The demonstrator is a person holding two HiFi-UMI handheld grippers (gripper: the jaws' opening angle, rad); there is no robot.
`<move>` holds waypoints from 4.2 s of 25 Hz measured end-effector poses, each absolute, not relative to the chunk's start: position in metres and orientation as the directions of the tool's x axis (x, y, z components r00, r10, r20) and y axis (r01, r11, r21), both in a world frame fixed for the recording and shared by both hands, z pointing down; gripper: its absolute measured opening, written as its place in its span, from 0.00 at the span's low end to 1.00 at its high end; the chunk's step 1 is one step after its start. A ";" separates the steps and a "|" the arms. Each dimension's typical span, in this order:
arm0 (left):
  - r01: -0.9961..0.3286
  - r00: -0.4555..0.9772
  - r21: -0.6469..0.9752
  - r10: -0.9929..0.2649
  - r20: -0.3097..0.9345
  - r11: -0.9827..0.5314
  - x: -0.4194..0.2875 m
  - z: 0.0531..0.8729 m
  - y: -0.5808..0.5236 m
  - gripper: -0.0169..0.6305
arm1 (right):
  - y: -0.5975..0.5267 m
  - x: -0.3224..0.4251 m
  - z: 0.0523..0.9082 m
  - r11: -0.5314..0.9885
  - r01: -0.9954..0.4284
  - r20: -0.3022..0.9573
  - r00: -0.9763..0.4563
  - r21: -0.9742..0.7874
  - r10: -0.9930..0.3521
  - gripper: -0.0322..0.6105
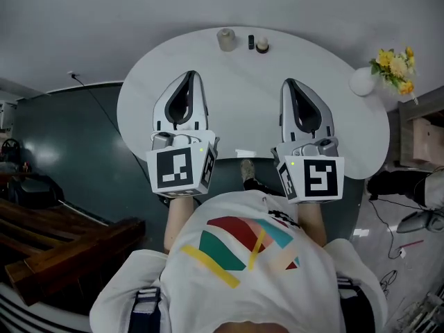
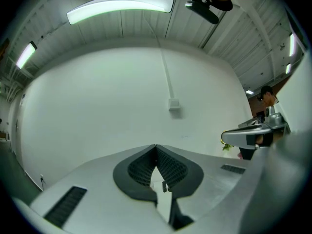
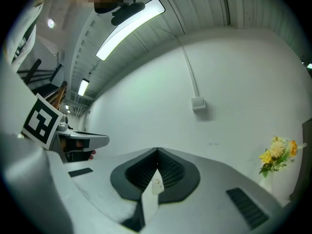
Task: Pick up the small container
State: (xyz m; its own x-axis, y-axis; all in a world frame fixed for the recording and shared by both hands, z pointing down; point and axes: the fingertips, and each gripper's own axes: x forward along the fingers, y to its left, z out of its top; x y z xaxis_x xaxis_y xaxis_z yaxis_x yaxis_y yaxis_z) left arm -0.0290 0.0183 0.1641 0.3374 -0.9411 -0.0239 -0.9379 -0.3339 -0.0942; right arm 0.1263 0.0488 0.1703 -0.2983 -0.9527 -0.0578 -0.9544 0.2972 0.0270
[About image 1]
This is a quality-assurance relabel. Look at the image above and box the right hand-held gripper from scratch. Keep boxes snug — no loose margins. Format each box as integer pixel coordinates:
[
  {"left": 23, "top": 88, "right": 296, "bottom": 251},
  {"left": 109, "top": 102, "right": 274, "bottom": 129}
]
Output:
[{"left": 270, "top": 78, "right": 345, "bottom": 205}]

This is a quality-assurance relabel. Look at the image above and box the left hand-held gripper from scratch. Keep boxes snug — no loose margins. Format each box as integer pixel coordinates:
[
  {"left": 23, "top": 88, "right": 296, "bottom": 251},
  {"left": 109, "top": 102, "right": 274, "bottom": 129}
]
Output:
[{"left": 145, "top": 70, "right": 221, "bottom": 199}]

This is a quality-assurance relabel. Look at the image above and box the beige cup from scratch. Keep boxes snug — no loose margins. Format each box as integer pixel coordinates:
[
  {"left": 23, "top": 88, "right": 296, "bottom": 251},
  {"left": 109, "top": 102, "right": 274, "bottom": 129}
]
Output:
[{"left": 216, "top": 28, "right": 237, "bottom": 53}]

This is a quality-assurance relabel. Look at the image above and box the person's left forearm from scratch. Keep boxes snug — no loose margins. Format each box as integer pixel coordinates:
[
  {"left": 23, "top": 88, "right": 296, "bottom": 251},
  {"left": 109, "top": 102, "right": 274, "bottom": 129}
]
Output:
[{"left": 163, "top": 197, "right": 195, "bottom": 255}]

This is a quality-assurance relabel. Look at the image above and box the person's right forearm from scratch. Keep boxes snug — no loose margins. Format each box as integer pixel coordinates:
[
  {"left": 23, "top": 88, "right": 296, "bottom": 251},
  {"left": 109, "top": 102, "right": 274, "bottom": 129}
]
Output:
[{"left": 297, "top": 202, "right": 328, "bottom": 248}]

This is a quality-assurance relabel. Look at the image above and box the white curved table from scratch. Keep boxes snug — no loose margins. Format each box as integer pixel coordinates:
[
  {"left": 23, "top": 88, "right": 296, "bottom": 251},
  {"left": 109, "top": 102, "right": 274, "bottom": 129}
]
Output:
[{"left": 117, "top": 26, "right": 391, "bottom": 180}]

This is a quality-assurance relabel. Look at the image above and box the white sneaker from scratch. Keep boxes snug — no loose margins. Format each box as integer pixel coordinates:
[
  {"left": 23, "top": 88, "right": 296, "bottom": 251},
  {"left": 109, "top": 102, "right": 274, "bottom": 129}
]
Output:
[{"left": 240, "top": 158, "right": 256, "bottom": 182}]

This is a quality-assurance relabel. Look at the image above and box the black trouser leg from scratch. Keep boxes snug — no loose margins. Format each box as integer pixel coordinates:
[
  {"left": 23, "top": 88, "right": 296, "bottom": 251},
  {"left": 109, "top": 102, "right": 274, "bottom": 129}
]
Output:
[{"left": 242, "top": 177, "right": 287, "bottom": 198}]

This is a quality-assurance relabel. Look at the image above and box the grey shelf unit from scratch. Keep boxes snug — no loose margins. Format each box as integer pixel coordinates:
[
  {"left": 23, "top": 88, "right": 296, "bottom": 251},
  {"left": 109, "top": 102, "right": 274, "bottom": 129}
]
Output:
[{"left": 397, "top": 85, "right": 444, "bottom": 169}]

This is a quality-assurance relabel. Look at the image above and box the yellow flower bouquet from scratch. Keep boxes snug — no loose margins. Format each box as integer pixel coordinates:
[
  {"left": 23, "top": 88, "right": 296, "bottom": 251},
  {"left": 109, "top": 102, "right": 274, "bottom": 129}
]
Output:
[{"left": 369, "top": 46, "right": 420, "bottom": 105}]

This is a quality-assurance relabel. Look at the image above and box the dark teal floor mat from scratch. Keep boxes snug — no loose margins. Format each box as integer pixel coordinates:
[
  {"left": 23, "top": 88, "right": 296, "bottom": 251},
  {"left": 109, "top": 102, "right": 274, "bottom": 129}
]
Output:
[{"left": 13, "top": 80, "right": 362, "bottom": 256}]

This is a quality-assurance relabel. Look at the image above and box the pink box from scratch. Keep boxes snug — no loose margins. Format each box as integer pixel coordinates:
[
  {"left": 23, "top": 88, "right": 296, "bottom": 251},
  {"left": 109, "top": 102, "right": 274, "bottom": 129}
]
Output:
[{"left": 411, "top": 117, "right": 444, "bottom": 163}]

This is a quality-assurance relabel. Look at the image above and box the red stick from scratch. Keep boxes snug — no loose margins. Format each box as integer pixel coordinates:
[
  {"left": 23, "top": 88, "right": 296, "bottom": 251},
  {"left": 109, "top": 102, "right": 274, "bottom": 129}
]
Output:
[{"left": 398, "top": 239, "right": 425, "bottom": 250}]

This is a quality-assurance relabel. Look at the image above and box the black bag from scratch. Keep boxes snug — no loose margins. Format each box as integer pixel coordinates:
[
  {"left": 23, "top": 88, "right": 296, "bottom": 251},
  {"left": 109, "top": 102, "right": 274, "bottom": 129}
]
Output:
[{"left": 7, "top": 177, "right": 66, "bottom": 210}]

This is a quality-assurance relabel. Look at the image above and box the white printed t-shirt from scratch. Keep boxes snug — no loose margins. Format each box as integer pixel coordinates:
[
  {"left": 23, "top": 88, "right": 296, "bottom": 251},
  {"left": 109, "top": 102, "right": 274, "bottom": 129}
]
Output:
[{"left": 89, "top": 189, "right": 388, "bottom": 333}]

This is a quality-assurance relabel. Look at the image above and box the metal rack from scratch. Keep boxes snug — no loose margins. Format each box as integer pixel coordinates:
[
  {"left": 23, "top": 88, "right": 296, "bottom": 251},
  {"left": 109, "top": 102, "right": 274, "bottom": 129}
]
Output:
[{"left": 402, "top": 289, "right": 444, "bottom": 333}]

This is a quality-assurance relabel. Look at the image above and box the white striped panel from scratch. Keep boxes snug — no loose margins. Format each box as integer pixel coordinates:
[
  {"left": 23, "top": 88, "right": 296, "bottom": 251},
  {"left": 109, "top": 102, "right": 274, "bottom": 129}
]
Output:
[{"left": 0, "top": 282, "right": 93, "bottom": 333}]

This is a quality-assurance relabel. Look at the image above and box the black wall cable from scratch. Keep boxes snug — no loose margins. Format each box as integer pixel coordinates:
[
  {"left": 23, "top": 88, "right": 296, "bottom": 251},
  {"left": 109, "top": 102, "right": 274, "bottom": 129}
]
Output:
[{"left": 71, "top": 74, "right": 153, "bottom": 183}]

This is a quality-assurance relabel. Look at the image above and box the black white checkered strap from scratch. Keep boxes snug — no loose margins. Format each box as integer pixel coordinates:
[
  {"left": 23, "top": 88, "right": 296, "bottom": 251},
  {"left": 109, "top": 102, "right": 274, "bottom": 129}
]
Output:
[{"left": 268, "top": 209, "right": 301, "bottom": 229}]

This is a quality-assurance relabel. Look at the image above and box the black floor cable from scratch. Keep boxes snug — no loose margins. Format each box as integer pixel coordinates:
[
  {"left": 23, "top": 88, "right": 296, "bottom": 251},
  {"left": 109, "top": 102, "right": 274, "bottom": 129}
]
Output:
[{"left": 368, "top": 199, "right": 407, "bottom": 260}]

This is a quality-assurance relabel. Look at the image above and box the dark wooden slatted frame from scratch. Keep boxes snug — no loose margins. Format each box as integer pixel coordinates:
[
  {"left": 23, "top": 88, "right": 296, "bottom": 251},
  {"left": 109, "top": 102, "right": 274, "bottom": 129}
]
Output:
[{"left": 0, "top": 198, "right": 146, "bottom": 307}]

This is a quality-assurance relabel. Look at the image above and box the black cable coil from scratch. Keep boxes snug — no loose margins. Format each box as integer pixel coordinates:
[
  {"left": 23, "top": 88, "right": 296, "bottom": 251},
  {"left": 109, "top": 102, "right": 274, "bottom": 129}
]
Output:
[{"left": 379, "top": 268, "right": 399, "bottom": 291}]

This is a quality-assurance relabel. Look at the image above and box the dark shoulder strap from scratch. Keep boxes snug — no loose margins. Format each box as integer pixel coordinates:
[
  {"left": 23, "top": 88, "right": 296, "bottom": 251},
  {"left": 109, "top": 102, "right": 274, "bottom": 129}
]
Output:
[
  {"left": 131, "top": 287, "right": 162, "bottom": 333},
  {"left": 336, "top": 277, "right": 377, "bottom": 333}
]

